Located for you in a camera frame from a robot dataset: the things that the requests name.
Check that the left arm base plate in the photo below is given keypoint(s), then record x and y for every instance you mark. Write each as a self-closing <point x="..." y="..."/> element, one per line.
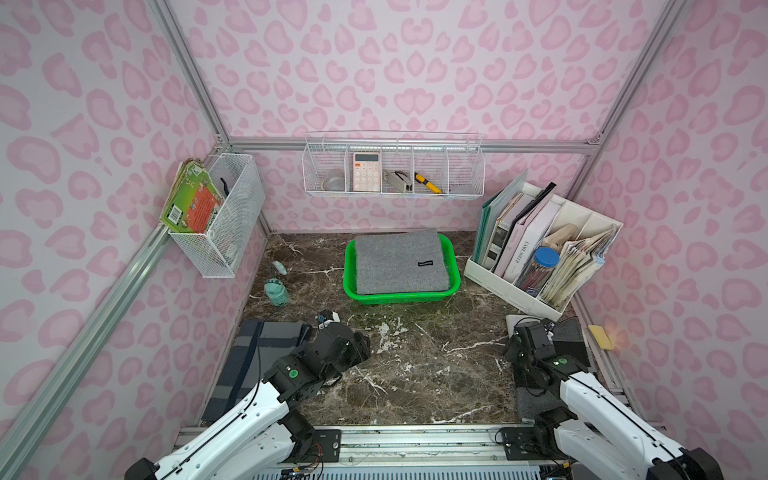
<point x="323" y="444"/>

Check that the grey fuzzy scarf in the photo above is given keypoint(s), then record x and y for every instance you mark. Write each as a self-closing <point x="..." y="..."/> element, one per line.
<point x="400" y="263"/>

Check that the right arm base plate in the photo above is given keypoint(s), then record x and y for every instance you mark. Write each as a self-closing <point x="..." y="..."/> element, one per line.
<point x="520" y="444"/>

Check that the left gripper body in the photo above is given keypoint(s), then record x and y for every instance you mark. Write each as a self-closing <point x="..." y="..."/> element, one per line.
<point x="358" y="344"/>

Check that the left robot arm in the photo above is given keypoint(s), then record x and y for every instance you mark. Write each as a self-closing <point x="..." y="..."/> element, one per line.
<point x="266" y="428"/>

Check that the white wire side basket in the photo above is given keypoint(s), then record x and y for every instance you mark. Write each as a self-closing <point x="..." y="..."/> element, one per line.
<point x="218" y="253"/>

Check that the pink white calculator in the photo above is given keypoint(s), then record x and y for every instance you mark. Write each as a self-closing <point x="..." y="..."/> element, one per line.
<point x="366" y="172"/>

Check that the green red booklet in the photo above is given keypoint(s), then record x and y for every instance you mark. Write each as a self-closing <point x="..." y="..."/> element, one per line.
<point x="194" y="200"/>

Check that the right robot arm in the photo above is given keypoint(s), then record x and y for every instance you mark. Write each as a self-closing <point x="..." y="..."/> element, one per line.
<point x="590" y="425"/>

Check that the white file organizer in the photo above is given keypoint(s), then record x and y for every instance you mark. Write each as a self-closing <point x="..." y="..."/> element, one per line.
<point x="535" y="249"/>

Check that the silver stapler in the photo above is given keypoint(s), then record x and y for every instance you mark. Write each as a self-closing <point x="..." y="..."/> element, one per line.
<point x="400" y="181"/>

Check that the white wire wall shelf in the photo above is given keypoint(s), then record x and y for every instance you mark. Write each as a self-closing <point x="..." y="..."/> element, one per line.
<point x="455" y="164"/>

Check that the yellow sticky note pad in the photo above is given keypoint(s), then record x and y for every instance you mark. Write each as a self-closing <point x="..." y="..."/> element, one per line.
<point x="601" y="337"/>

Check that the blue lid pencil jar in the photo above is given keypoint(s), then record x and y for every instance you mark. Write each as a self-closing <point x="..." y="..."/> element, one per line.
<point x="538" y="270"/>

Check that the pink white book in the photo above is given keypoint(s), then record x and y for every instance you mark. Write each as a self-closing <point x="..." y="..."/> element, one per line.
<point x="525" y="236"/>

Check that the green binder folder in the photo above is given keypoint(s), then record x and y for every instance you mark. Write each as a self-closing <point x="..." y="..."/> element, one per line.
<point x="490" y="212"/>

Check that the grey black checked scarf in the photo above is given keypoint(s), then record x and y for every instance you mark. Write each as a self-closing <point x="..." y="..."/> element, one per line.
<point x="567" y="339"/>

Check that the dark blue plaid scarf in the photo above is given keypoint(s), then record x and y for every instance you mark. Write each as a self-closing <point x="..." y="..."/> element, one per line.
<point x="257" y="346"/>

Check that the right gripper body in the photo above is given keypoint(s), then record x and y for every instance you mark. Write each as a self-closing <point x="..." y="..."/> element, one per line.
<point x="519" y="346"/>

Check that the green plastic basket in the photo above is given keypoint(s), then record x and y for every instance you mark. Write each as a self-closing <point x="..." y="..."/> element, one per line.
<point x="349" y="280"/>

